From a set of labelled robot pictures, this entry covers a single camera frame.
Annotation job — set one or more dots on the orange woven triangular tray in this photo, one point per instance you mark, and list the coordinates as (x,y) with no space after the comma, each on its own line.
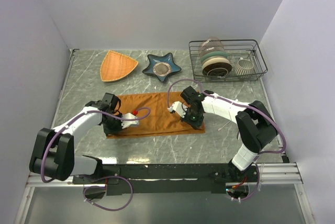
(115,66)

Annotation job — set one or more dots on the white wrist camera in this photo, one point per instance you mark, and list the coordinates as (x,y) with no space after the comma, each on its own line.
(129,120)
(179,108)

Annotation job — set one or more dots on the blue star-shaped dish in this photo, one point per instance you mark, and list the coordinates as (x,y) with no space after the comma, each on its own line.
(161,66)

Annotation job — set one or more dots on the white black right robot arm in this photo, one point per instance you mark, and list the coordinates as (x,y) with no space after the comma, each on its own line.
(255,125)

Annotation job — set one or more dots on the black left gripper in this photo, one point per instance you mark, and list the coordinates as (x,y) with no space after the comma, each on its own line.
(108,131)

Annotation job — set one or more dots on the striped ceramic mug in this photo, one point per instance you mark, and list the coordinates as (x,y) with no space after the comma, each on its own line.
(243,67)

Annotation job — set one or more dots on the stacked ceramic plates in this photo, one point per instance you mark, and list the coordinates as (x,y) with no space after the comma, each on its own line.
(215,63)

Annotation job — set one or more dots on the black wire dish rack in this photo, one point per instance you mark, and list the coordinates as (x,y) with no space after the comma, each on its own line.
(235,49)

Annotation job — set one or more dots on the orange cloth napkin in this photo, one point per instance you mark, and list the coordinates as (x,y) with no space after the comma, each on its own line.
(159,123)

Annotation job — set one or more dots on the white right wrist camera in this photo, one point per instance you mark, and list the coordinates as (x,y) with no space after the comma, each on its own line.
(179,108)

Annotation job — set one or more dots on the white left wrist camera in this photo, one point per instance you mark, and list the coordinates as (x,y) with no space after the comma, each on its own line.
(129,120)

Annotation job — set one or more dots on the clear glass jar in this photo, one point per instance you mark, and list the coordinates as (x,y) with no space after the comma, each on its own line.
(210,45)

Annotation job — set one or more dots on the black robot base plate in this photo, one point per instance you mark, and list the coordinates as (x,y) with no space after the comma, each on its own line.
(168,178)

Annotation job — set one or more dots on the aluminium frame rail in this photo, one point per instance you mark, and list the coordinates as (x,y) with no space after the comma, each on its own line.
(270,174)

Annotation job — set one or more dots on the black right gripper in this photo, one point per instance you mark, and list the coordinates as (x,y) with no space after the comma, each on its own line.
(196,124)

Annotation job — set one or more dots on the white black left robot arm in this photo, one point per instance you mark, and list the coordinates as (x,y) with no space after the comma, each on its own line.
(53,155)

